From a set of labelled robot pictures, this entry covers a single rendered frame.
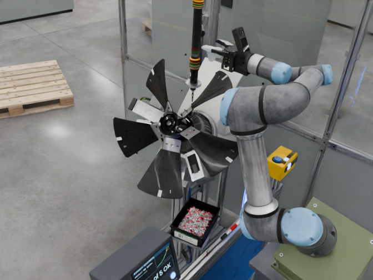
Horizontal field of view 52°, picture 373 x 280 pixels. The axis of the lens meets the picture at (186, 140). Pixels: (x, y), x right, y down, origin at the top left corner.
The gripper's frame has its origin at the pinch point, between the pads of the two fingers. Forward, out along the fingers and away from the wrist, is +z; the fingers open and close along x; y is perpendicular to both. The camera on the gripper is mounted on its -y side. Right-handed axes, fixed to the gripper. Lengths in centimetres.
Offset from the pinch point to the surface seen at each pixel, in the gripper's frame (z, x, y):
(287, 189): -22, 69, 114
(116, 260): -27, -76, 41
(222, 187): 17, 51, 125
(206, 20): 39, 47, 11
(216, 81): 7.4, 17.5, 26.7
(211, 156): -10, -6, 49
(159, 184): 8, -22, 67
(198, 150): -3.6, -7.8, 48.4
